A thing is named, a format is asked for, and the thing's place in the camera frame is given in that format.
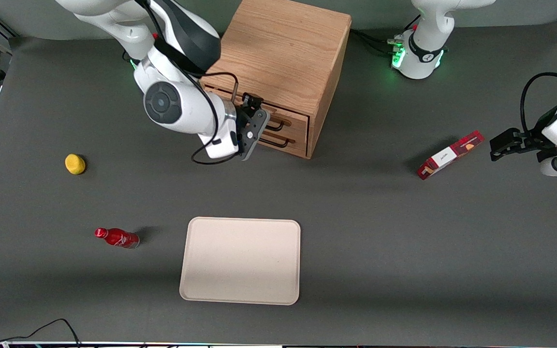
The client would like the wooden drawer with handle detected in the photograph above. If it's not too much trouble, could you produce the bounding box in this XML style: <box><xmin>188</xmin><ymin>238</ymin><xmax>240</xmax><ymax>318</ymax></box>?
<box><xmin>205</xmin><ymin>85</ymin><xmax>310</xmax><ymax>138</ymax></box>
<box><xmin>255</xmin><ymin>127</ymin><xmax>309</xmax><ymax>159</ymax></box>

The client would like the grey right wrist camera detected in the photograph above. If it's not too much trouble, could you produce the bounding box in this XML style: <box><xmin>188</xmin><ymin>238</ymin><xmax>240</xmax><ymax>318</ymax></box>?
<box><xmin>237</xmin><ymin>107</ymin><xmax>271</xmax><ymax>161</ymax></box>

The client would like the black cables left arm base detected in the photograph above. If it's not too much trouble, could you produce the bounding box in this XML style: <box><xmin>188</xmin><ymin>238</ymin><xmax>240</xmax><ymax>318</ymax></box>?
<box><xmin>349</xmin><ymin>14</ymin><xmax>422</xmax><ymax>57</ymax></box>

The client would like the black looped cable left arm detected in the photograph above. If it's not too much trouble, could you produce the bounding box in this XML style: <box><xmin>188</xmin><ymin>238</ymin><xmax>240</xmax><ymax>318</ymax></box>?
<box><xmin>520</xmin><ymin>72</ymin><xmax>557</xmax><ymax>136</ymax></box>

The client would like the wooden drawer cabinet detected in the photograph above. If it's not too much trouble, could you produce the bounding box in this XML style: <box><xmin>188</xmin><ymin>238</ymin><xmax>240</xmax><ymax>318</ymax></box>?
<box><xmin>200</xmin><ymin>0</ymin><xmax>352</xmax><ymax>160</ymax></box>

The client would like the black wire handle drawer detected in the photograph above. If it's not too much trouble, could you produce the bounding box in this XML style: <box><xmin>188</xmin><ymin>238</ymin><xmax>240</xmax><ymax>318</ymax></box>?
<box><xmin>258</xmin><ymin>136</ymin><xmax>296</xmax><ymax>149</ymax></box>
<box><xmin>265</xmin><ymin>116</ymin><xmax>292</xmax><ymax>132</ymax></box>

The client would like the wooden drawer with lower handle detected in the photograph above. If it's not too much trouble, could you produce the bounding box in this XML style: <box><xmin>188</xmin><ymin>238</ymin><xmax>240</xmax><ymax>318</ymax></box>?
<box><xmin>255</xmin><ymin>127</ymin><xmax>309</xmax><ymax>159</ymax></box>

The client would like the yellow lemon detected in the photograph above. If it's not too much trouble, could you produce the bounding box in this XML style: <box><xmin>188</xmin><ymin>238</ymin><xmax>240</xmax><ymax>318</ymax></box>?
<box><xmin>65</xmin><ymin>154</ymin><xmax>87</xmax><ymax>175</ymax></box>

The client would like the red plaid cookie box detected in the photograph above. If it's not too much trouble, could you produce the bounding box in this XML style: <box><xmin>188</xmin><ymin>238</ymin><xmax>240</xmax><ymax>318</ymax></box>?
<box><xmin>417</xmin><ymin>130</ymin><xmax>485</xmax><ymax>181</ymax></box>

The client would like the black cable at table edge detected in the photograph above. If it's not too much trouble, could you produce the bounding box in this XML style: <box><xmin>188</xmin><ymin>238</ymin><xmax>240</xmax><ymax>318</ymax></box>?
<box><xmin>0</xmin><ymin>318</ymin><xmax>82</xmax><ymax>348</ymax></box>

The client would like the black wire handle lower drawer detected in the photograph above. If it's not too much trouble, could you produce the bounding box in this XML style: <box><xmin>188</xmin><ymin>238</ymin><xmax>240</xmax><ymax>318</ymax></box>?
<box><xmin>258</xmin><ymin>136</ymin><xmax>296</xmax><ymax>149</ymax></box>

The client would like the black cable right arm wrist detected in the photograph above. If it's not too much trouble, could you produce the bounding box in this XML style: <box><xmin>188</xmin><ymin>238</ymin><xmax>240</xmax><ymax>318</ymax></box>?
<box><xmin>136</xmin><ymin>0</ymin><xmax>240</xmax><ymax>165</ymax></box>

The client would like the beige rectangular tray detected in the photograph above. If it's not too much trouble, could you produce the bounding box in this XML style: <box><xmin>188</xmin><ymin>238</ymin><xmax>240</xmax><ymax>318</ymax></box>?
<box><xmin>179</xmin><ymin>217</ymin><xmax>302</xmax><ymax>306</ymax></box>

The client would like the black wire handle upper drawer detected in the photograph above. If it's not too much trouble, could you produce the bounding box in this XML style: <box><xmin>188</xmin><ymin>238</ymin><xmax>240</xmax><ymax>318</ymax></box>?
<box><xmin>265</xmin><ymin>116</ymin><xmax>292</xmax><ymax>132</ymax></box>

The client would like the red bottle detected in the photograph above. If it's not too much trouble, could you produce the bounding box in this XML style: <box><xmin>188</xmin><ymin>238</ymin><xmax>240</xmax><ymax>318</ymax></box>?
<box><xmin>94</xmin><ymin>228</ymin><xmax>140</xmax><ymax>249</ymax></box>

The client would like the wooden drawer with upper handle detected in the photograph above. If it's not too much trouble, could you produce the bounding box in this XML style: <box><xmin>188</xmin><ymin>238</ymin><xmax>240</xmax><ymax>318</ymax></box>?
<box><xmin>205</xmin><ymin>85</ymin><xmax>310</xmax><ymax>138</ymax></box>

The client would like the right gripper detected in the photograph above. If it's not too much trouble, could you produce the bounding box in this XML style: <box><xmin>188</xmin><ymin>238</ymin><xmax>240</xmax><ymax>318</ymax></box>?
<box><xmin>198</xmin><ymin>93</ymin><xmax>264</xmax><ymax>160</ymax></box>

